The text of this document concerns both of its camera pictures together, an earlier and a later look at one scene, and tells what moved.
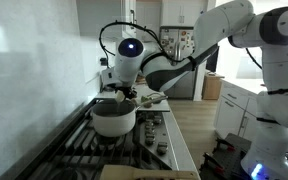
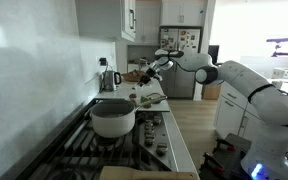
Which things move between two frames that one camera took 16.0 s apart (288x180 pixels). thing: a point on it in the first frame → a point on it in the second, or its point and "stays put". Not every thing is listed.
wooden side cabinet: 212,87 stays put
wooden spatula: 121,172 stays put
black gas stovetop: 81,152 stays put
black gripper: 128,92 → 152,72
